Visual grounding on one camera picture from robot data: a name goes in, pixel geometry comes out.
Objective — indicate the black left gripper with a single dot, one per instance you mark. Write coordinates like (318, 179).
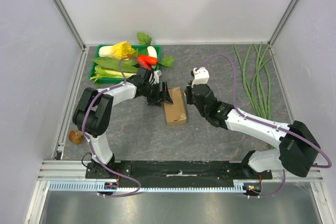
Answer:
(156, 100)

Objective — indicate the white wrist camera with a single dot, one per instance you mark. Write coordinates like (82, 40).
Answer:
(200, 75)
(155, 77)

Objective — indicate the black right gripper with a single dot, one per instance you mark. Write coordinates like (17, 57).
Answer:
(191, 95)

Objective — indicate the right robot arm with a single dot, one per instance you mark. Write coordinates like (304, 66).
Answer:
(295, 148)

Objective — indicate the white radish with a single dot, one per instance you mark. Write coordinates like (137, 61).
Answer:
(152, 56)

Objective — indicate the green white celery stalk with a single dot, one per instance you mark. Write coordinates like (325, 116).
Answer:
(101, 75)

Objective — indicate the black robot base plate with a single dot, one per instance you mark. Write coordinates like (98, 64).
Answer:
(187, 173)

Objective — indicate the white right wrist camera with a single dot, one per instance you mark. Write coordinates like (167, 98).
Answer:
(200, 75)

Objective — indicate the large green leaf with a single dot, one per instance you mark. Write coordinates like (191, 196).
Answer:
(113, 64)

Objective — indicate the brown toy mushroom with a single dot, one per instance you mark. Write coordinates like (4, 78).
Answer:
(75, 136)

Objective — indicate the green leaf beside tray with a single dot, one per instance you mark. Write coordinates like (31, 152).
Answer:
(166, 62)

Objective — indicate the brown cardboard express box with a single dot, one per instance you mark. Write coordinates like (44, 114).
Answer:
(175, 113)

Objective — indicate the slotted white cable duct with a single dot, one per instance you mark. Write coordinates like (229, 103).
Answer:
(112, 187)

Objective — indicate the yellow napa cabbage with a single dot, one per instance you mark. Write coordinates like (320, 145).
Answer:
(117, 51)

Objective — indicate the red chili pepper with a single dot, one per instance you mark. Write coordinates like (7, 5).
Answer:
(142, 59)

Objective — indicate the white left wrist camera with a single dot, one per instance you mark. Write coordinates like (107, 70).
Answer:
(155, 77)

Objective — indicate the green long beans bundle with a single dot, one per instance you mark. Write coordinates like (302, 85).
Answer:
(258, 90)

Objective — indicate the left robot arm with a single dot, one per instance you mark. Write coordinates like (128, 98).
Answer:
(93, 112)

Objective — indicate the green leaf sprig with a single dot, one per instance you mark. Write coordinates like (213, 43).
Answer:
(144, 39)

